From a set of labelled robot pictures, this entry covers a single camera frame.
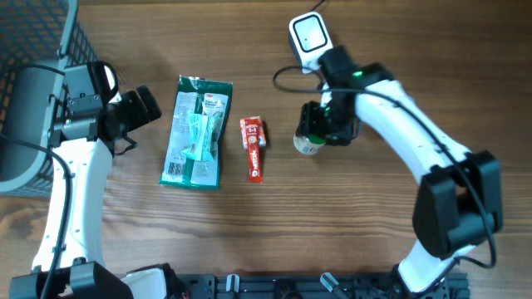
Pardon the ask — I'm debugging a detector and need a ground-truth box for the green lid white jar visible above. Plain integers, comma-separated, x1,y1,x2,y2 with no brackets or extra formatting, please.
293,134,327,155

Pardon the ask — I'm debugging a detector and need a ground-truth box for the green white plastic package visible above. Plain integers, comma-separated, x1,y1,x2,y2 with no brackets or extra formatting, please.
159,76,234,189

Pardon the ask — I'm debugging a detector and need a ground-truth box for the red Nescafe coffee stick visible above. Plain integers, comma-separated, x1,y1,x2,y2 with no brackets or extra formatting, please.
247,122,263,183

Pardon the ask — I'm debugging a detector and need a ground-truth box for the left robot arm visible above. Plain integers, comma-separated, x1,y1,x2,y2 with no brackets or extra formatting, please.
1,61,190,298

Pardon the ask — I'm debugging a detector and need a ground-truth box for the red white tissue pack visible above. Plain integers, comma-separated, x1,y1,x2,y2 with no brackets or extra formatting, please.
239,116,267,150

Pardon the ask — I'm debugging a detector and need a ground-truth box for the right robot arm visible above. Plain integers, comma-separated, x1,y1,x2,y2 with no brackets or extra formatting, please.
295,47,503,298

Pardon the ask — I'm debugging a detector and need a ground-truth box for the white barcode scanner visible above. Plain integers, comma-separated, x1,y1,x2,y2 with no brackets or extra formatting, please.
288,12,333,74

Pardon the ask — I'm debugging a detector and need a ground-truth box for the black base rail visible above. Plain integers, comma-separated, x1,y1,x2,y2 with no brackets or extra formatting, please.
174,272,470,299

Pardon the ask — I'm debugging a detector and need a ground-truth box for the dark grey plastic basket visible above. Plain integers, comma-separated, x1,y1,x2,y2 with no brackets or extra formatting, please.
1,0,98,197

